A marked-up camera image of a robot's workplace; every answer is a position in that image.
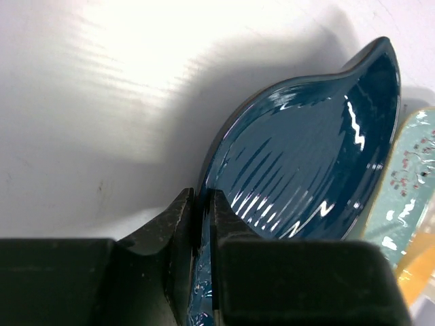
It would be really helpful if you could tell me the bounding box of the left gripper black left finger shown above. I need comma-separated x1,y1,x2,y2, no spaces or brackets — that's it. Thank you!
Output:
1,188,194,325

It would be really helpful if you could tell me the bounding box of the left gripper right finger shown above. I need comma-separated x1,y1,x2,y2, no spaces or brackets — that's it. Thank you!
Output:
209,190,412,325

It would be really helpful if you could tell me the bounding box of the yellow square plate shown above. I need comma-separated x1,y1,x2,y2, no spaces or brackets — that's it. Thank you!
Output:
395,226,434,308

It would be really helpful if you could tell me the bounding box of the dark blue leaf plate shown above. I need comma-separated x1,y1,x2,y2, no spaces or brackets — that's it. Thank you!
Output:
187,37,400,325

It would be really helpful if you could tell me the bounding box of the light green rectangular plate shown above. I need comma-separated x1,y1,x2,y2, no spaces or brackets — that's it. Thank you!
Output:
361,107,434,267

